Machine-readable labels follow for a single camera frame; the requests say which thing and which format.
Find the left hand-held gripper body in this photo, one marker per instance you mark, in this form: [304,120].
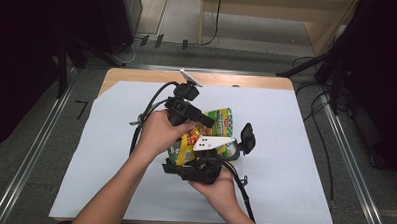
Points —
[181,109]

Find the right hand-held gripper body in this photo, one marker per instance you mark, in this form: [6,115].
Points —
[201,170]

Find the yellow green spout pouch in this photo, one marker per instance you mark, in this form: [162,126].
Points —
[222,121]

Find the clear jar with black lid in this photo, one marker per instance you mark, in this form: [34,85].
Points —
[248,138]

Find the person's right hand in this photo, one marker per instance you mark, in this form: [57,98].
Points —
[220,193]

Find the person's left hand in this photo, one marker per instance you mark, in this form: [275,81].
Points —
[155,134]

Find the black stand leg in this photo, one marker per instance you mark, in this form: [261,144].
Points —
[301,65]

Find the black cabinet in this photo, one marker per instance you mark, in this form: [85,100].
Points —
[114,19]

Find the light wooden furniture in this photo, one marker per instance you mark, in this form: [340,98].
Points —
[276,8]

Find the black stand frame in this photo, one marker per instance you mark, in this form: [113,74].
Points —
[63,70]

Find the metal floor rail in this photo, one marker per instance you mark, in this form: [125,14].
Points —
[351,167]
[35,153]

